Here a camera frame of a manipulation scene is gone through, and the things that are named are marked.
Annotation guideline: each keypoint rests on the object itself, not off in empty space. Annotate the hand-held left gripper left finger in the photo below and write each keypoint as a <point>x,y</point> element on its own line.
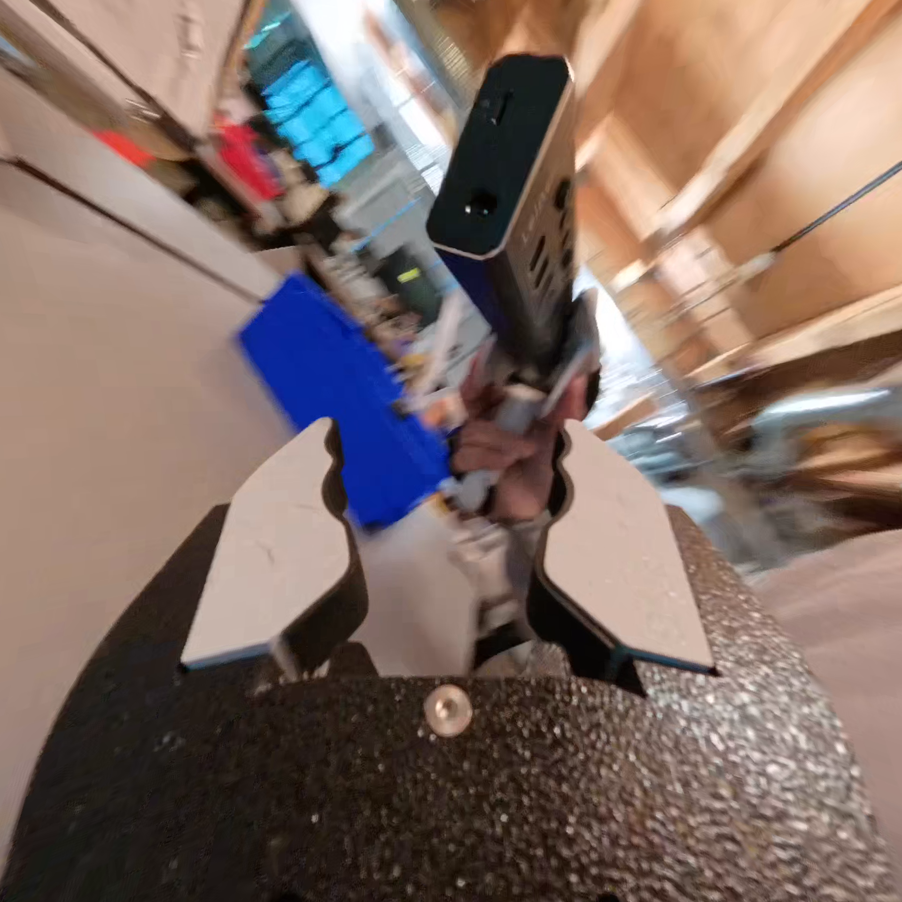
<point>275,549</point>

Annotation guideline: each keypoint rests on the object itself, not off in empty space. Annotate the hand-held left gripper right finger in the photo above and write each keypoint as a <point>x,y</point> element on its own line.
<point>620,557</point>

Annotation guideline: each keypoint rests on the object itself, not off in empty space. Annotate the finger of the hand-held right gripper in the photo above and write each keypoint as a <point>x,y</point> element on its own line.
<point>486,373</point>
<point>581,331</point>

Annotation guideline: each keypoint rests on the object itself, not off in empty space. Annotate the black usb hub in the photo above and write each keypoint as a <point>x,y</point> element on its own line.
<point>504,183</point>

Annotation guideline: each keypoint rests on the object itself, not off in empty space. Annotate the person's right hand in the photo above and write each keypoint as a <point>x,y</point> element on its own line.
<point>525,468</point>

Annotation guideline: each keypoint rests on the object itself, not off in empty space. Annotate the blue plastic bin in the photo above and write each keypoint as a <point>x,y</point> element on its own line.
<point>331,380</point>

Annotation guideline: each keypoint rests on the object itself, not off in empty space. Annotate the wooden board structure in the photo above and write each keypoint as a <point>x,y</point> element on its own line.
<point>775,106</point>

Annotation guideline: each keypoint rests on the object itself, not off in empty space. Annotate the stack of light blue crates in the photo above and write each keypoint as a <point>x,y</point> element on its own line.
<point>317,120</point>

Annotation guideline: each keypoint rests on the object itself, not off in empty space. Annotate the red cloth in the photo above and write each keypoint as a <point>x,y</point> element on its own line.
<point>246,155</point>

